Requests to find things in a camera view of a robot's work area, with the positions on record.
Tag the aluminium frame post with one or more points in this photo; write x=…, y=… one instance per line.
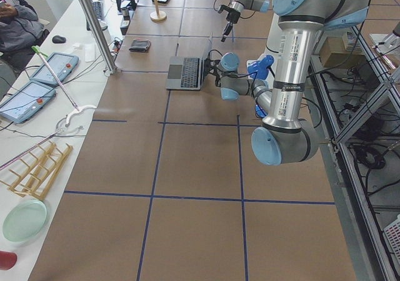
x=98, y=35

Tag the near teach pendant tablet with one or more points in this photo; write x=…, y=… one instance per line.
x=27, y=101

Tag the wooden mug tree stand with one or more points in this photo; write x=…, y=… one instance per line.
x=158, y=15

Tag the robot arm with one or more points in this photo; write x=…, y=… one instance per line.
x=252, y=5
x=283, y=136

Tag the reacher grabber tool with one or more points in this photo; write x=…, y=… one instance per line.
x=57, y=120

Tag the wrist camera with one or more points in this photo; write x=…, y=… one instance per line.
x=223, y=8

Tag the grey laptop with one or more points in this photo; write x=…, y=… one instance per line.
x=188, y=73

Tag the teach pendant tablet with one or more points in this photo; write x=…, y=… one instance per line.
x=27, y=101
x=61, y=63

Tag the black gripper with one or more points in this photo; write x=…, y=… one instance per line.
x=232, y=17
x=214, y=72

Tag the far teach pendant tablet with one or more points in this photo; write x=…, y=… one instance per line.
x=61, y=63

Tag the wooden dish rack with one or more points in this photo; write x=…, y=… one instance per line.
x=35, y=172

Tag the black computer mouse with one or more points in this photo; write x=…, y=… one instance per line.
x=58, y=39

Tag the grey pink folded cloth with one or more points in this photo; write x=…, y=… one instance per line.
x=140, y=45

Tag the red cup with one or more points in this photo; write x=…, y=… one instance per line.
x=7, y=260

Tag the seated person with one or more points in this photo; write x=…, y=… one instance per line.
x=20, y=30

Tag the white plastic basket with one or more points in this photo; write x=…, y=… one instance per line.
x=392, y=234

